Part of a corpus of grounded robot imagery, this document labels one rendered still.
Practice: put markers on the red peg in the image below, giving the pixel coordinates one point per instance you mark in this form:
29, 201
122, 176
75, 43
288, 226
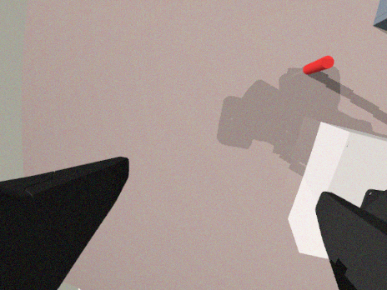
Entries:
320, 65

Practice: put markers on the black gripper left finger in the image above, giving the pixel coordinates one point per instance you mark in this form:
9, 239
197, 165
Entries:
47, 220

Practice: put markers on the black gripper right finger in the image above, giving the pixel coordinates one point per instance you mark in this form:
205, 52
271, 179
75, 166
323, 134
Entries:
355, 241

